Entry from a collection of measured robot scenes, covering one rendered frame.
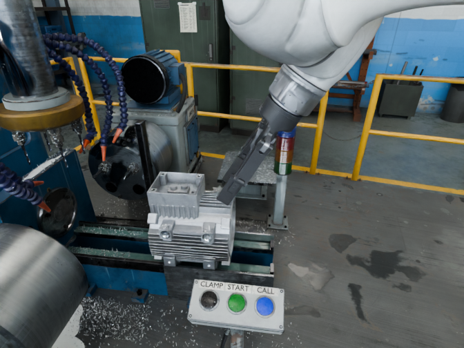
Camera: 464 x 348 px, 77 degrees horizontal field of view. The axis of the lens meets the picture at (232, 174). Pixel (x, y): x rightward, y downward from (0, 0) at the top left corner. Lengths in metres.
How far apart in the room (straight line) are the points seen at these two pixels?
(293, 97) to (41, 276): 0.54
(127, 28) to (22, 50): 5.97
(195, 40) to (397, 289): 3.39
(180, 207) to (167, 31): 3.44
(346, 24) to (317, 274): 0.78
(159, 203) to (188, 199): 0.07
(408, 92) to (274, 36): 4.85
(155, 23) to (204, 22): 0.64
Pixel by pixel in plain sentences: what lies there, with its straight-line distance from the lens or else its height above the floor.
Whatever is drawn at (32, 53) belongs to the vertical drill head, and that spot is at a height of 1.44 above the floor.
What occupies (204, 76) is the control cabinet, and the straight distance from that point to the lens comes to 3.88.
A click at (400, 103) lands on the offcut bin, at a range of 5.18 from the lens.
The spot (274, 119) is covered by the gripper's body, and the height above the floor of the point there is 1.35.
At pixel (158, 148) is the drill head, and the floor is 1.10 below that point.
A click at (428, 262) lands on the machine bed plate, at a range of 1.18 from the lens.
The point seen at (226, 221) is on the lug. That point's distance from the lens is 0.69.
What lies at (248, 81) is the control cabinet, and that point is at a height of 0.72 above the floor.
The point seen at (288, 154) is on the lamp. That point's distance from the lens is 0.96.
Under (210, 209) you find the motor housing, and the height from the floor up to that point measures 1.10.
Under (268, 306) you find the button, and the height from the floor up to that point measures 1.07.
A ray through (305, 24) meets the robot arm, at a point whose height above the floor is 1.51.
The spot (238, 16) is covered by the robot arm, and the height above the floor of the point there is 1.52.
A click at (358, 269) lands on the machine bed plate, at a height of 0.80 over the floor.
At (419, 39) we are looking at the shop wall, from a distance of 5.54.
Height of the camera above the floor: 1.53
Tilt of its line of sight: 30 degrees down
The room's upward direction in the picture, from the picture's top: straight up
